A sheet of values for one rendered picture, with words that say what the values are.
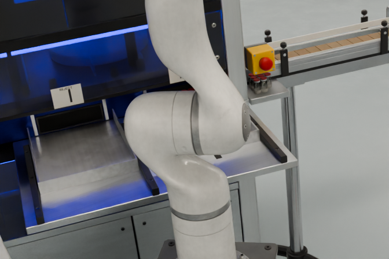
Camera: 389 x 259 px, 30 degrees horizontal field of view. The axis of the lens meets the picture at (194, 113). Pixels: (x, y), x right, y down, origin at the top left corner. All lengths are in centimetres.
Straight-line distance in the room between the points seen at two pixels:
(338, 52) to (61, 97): 92
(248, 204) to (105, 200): 71
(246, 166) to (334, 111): 226
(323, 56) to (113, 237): 89
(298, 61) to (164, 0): 121
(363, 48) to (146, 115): 128
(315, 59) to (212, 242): 110
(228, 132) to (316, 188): 215
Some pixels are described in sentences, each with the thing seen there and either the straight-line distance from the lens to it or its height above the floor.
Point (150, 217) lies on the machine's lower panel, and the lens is 231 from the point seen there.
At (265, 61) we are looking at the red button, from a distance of 216.
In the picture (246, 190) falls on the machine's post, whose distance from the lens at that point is 237.
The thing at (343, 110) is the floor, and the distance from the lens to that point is 411.
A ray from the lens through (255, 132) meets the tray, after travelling 197.
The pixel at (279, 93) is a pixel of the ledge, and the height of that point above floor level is 88.
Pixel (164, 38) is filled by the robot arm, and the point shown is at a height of 141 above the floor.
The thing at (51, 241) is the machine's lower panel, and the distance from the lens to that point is 229.
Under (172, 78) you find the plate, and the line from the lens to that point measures 212.
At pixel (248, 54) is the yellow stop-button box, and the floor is 102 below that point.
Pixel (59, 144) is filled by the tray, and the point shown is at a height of 88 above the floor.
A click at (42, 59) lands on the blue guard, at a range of 203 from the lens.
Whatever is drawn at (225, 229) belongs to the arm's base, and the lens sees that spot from 143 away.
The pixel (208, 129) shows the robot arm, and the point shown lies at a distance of 128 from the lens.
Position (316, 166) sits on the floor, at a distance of 358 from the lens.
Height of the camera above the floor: 183
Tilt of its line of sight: 26 degrees down
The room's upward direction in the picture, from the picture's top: 7 degrees counter-clockwise
